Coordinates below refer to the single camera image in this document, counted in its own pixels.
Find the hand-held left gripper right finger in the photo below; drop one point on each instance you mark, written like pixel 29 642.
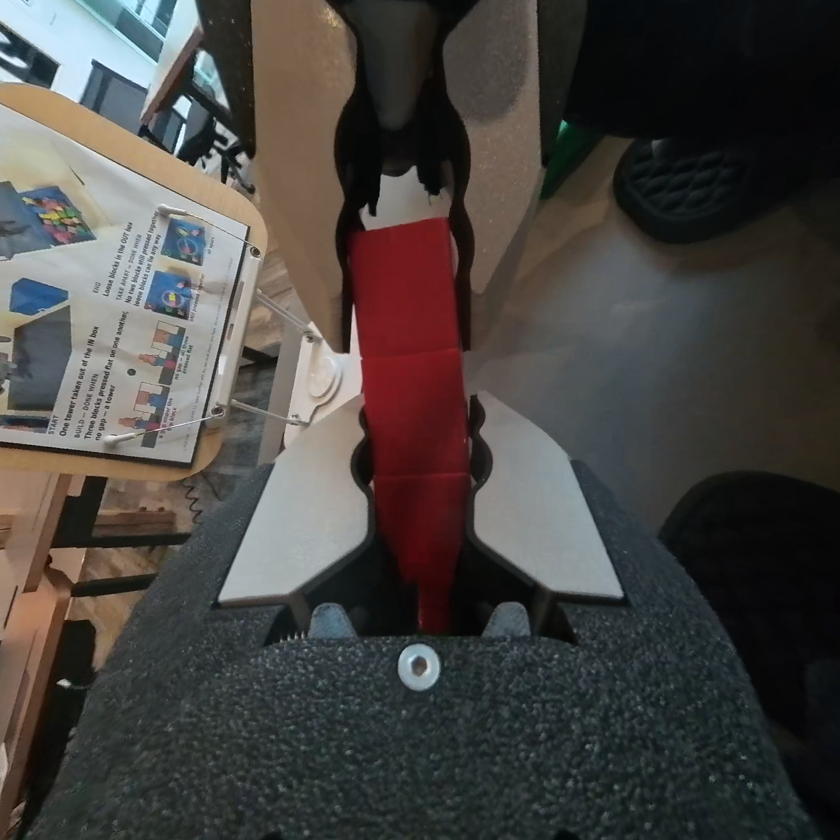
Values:
pixel 551 525

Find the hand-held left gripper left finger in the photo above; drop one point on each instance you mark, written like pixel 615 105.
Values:
pixel 302 518

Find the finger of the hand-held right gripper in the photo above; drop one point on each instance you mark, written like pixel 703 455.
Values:
pixel 295 131
pixel 505 131

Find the green plastic bin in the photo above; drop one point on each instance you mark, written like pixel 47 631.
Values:
pixel 568 157

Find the red block tower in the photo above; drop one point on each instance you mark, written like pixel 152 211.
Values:
pixel 410 407

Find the person's right hand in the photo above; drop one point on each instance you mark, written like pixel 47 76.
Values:
pixel 401 151

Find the wooden desk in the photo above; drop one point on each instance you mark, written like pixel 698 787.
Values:
pixel 177 72
pixel 33 623

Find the black office chair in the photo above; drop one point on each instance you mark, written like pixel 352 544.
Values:
pixel 223 144

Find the white poster stand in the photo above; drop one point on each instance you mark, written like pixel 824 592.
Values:
pixel 321 380

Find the black round pad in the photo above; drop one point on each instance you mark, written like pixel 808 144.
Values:
pixel 754 577

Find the black quilted wrist pad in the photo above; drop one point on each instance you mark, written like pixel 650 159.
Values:
pixel 709 197

